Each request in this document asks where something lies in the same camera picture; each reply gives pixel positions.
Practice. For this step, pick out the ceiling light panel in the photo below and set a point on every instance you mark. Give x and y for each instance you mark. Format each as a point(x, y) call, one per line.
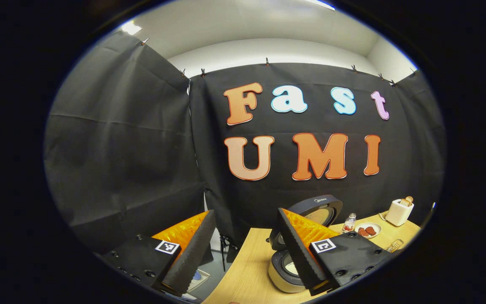
point(131, 28)

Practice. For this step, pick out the black backdrop cloth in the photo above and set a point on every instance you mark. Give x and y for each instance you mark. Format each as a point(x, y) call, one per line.
point(120, 147)

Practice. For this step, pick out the white toaster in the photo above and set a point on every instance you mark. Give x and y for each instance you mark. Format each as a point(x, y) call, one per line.
point(398, 214)

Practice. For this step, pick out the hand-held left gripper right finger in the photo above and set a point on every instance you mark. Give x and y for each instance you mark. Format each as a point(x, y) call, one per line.
point(300, 253)

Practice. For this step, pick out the black rice cooker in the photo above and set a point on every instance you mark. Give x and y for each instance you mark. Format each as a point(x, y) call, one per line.
point(319, 202)

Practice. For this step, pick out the black stand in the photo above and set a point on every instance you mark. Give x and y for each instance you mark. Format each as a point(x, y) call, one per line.
point(226, 249)

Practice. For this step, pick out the row of backdrop clips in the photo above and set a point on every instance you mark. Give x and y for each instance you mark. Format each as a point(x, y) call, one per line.
point(267, 62)

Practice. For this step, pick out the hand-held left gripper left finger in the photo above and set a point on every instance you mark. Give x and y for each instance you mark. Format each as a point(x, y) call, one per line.
point(194, 257)

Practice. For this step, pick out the white round plate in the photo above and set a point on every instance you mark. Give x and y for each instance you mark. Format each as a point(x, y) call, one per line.
point(376, 226)

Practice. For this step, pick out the red meat piece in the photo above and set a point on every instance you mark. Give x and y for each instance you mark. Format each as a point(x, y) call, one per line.
point(363, 232)
point(371, 231)

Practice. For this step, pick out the clear drink bottle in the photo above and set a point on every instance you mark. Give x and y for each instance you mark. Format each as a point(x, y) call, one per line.
point(348, 223)

